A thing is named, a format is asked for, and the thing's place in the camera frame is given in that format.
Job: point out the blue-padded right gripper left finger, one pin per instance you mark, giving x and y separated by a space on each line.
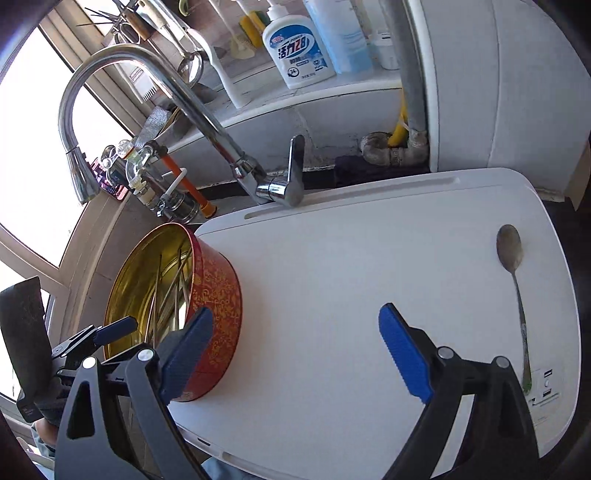
92 439

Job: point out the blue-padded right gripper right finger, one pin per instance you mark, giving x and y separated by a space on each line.
499 441

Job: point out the chrome kitchen faucet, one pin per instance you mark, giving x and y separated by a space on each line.
262 187

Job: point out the person's left hand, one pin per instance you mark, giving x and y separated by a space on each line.
44 433

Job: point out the red and gold round tin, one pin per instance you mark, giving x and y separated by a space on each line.
167 277

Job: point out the white cutting board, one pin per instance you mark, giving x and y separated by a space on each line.
312 391

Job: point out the long metal spoon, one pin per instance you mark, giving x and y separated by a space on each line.
510 254

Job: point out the orange pipe valve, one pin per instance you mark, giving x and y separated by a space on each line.
206 208

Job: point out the glass water filter fitting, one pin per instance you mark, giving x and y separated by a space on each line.
133 168

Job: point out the hanging steel ladle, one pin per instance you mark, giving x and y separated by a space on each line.
191 64

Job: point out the small white container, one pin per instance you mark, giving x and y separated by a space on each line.
383 48

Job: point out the yellow green sponge brush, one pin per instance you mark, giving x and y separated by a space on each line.
253 23

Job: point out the white blue detergent bottle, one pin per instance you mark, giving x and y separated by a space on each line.
296 48

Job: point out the grey vertical pipe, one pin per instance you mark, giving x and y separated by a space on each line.
374 146

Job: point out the light blue tall bottle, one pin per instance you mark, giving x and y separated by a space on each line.
342 34

